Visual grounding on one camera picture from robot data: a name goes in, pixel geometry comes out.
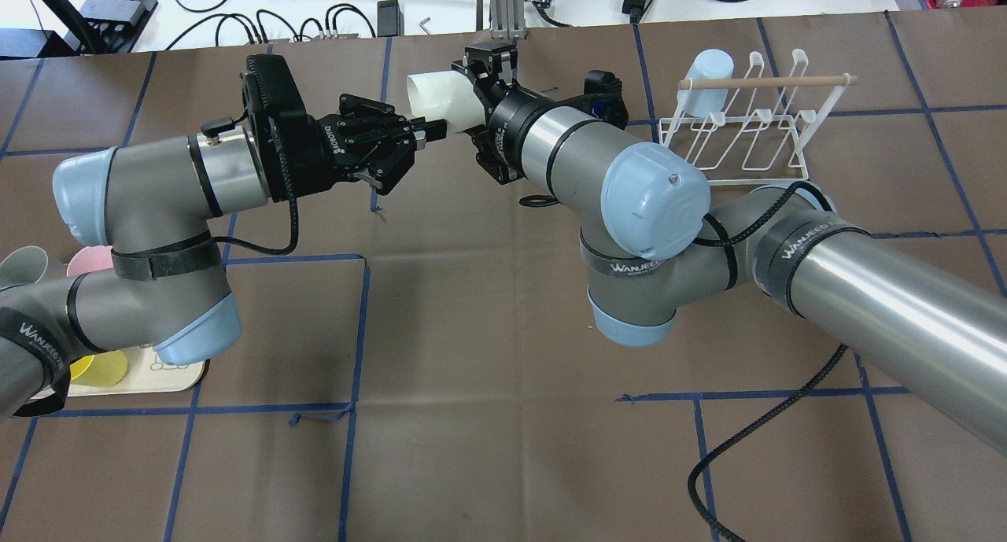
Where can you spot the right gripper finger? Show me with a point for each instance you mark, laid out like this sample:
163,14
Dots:
489,68

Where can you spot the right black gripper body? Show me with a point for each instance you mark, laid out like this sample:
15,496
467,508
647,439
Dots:
506,123

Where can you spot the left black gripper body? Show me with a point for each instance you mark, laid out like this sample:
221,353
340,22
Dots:
319,153

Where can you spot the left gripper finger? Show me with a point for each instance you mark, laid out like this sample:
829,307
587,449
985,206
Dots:
382,166
362,121

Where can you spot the cream white cup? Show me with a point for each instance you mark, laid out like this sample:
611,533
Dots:
447,96

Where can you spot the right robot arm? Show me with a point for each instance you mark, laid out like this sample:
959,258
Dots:
653,243

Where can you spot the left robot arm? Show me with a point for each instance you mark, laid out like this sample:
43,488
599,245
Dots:
163,208

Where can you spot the pink cup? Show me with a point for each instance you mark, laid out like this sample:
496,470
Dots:
89,260

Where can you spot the yellow cup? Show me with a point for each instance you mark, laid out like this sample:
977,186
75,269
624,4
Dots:
101,370

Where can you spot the grey cup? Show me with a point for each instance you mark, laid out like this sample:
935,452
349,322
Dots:
28,265

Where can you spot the cream serving tray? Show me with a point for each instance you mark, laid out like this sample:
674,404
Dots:
147,373

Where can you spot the aluminium frame post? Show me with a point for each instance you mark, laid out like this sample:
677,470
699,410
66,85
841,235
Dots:
507,19

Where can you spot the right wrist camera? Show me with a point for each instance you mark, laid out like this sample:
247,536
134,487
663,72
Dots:
601,98

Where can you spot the white wire cup rack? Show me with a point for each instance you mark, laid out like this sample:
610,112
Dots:
751,129

